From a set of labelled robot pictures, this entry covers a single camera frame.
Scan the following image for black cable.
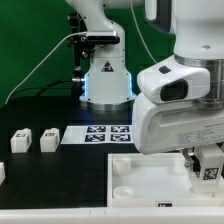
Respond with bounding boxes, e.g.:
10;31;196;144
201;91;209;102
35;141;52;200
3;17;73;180
5;79;74;104

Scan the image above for white obstacle block left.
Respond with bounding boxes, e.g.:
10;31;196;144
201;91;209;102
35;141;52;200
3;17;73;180
0;162;5;185

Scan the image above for white obstacle wall front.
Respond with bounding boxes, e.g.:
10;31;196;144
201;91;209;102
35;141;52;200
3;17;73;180
0;207;224;224

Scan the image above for black rear camera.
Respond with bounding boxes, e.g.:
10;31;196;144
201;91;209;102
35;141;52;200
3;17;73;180
86;31;120;44

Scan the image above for white square tabletop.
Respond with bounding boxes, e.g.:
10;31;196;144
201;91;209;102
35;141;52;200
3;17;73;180
107;153;224;208

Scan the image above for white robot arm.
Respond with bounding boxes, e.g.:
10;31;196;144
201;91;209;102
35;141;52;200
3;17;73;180
66;0;224;155

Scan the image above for white cable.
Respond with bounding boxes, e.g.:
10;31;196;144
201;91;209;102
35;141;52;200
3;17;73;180
5;31;88;105

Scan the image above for black camera stand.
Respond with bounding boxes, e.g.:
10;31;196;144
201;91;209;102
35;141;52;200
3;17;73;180
67;13;87;101

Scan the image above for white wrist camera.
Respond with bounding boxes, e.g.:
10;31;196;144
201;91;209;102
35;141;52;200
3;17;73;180
137;56;210;104

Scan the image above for white sheet with markers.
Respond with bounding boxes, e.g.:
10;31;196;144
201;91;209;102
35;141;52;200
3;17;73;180
61;125;133;145

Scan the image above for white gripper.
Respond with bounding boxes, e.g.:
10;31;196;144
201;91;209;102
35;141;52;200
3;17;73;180
132;94;224;170

